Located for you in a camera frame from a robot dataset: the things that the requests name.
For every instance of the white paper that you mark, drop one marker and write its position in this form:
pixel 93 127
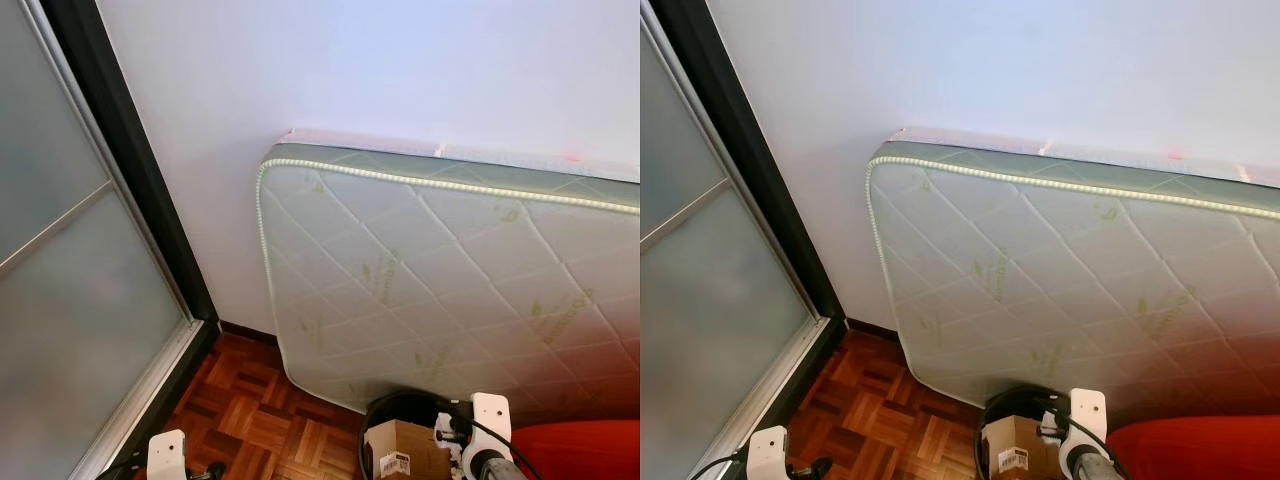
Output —
pixel 450 428
pixel 1052 424

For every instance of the brown cardboard box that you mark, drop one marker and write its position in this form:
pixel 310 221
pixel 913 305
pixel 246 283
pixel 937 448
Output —
pixel 1015 440
pixel 400 445

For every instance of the black round waste bin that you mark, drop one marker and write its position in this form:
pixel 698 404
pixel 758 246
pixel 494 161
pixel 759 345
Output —
pixel 400 398
pixel 1010 393

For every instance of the red cushion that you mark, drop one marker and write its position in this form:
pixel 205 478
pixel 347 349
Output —
pixel 580 455
pixel 1200 450

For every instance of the dark wooden skirting board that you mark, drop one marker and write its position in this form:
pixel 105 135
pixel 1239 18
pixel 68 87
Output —
pixel 875 329
pixel 250 332

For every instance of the frosted glass sliding door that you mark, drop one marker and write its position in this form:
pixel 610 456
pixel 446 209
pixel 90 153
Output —
pixel 720 300
pixel 80 300

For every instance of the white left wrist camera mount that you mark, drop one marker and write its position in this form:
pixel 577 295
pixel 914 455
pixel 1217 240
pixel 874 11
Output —
pixel 768 455
pixel 167 455

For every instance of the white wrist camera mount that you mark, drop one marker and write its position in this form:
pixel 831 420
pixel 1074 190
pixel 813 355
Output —
pixel 492 415
pixel 167 455
pixel 1088 410
pixel 768 455

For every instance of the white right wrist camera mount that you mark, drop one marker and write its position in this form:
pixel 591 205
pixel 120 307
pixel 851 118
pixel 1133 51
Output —
pixel 1088 410
pixel 492 415

